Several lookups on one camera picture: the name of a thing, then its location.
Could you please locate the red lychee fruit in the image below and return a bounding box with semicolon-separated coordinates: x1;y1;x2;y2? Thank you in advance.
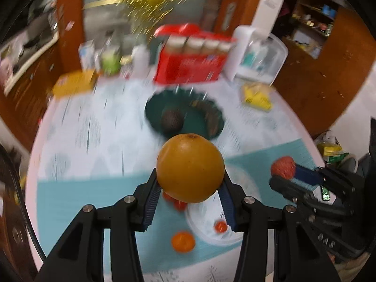
270;156;296;180

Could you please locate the orange tangerine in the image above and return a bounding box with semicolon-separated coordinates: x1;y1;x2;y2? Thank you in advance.
171;231;196;253

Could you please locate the large yellow orange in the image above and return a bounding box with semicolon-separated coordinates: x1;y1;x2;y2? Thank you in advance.
156;134;225;204

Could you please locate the small red tomato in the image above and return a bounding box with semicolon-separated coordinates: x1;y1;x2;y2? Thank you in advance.
173;200;188;212
163;191;175;202

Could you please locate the yellow tissue pack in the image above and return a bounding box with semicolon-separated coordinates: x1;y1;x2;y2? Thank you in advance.
240;82;275;112

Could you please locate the brown oblong fruit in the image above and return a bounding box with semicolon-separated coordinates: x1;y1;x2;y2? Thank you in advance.
206;105;220;138

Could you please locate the patterned white teal tablecloth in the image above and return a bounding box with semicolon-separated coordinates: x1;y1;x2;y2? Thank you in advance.
26;79;323;281

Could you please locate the white cosmetics storage box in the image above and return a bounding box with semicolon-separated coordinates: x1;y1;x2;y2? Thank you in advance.
222;25;288;85

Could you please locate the wooden cabinet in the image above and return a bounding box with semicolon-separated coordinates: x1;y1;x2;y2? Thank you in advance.
273;0;375;137

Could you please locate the dark green fruit plate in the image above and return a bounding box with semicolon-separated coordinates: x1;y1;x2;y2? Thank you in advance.
145;89;225;140

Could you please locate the dark avocado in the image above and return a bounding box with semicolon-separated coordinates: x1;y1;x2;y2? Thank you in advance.
161;109;184;133

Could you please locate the red gift box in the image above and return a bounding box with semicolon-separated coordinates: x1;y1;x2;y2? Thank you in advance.
154;23;236;85

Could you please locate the yellow cardboard box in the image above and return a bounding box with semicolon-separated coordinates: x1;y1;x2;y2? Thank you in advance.
52;69;98;98

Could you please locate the white plastic bottle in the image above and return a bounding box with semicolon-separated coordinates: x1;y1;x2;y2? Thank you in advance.
131;44;150;78

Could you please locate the green liquid bottle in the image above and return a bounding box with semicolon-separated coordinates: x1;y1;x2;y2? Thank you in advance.
101;47;121;76

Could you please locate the white blue carton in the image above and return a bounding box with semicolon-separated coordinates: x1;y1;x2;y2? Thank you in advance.
78;40;95;70

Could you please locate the gold door ornament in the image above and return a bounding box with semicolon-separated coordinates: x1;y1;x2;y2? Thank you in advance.
83;0;185;38

